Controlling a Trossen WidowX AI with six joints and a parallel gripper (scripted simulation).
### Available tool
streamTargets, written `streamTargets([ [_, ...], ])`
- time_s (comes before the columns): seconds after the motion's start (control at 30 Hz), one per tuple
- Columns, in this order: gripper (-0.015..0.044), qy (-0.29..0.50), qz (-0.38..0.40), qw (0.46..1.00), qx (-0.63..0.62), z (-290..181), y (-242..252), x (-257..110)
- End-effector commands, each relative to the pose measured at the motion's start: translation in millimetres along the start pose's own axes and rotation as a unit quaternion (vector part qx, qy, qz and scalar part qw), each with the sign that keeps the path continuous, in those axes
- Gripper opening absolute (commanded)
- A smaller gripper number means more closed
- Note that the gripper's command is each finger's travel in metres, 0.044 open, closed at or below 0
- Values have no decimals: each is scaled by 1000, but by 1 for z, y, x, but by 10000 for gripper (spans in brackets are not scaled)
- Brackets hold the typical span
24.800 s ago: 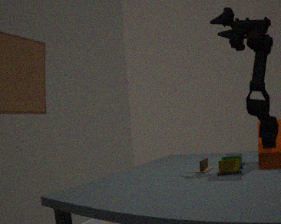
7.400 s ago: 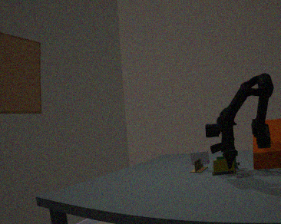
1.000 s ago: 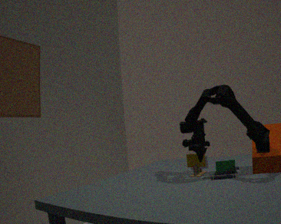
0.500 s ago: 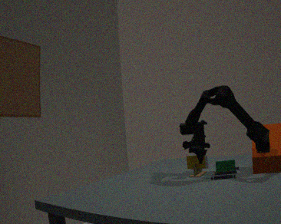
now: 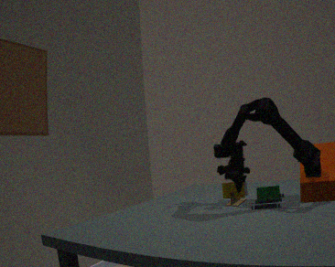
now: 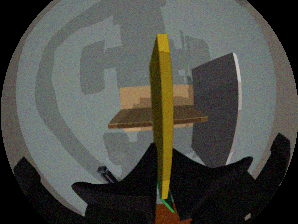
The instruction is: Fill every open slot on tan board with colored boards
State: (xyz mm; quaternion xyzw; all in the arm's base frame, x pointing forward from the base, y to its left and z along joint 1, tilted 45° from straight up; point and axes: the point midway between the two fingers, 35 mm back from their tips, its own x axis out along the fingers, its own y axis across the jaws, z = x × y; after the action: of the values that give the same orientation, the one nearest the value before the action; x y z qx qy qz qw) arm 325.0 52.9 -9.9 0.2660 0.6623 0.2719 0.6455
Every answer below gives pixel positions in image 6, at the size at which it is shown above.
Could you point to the yellow board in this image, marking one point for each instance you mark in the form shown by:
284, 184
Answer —
161, 98

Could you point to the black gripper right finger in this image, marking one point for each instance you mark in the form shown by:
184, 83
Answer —
191, 182

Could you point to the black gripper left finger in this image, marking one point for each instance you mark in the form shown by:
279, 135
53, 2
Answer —
137, 192

